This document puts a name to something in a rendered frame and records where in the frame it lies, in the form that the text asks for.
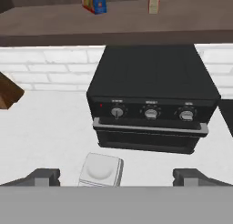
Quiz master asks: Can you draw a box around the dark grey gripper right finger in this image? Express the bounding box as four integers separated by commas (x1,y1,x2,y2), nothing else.
172,168,232,187

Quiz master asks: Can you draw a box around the brown wooden cabinet door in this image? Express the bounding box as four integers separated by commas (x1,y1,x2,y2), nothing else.
0,71,25,111

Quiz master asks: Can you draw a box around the black toaster oven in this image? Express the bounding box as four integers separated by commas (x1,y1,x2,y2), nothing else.
86,44,222,155

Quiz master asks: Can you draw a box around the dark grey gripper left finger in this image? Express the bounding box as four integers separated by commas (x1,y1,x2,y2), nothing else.
2,168,61,187

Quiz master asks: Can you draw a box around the beige and red food box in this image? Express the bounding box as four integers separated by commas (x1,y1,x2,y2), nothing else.
147,0,161,15

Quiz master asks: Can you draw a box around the brown wooden cabinet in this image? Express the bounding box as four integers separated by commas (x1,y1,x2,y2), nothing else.
0,0,233,47

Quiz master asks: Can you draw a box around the blue and yellow food box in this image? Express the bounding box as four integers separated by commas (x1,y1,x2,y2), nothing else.
79,0,107,15

